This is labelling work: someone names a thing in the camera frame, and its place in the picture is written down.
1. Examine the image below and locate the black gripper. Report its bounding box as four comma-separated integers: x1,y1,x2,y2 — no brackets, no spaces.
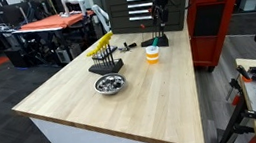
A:
149,0,175,29

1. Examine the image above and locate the white and orange mug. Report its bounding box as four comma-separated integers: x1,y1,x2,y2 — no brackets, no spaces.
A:
145,44,162,66

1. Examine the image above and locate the black stand of red keys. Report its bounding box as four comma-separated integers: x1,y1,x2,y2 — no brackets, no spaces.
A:
140,34,170,51

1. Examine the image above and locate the black car key fob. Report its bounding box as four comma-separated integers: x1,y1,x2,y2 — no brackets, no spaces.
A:
123,40,139,51

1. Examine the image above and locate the black drawer tool chest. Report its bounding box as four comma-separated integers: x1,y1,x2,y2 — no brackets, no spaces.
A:
104,0,197,42

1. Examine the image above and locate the black stand of yellow keys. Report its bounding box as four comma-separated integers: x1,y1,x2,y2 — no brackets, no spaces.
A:
84,43,126,78

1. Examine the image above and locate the round metal bowl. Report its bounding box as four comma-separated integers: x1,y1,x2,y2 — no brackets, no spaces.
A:
92,71,129,98

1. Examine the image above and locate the black clamp with orange pad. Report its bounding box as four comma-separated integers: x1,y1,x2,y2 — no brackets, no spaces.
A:
234,62,255,84

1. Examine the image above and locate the table with orange cloth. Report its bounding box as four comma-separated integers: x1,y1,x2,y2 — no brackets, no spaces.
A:
9,8,97,38

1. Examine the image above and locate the yellow T-handle hex key set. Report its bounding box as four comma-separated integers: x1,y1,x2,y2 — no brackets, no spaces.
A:
83,30,119,70

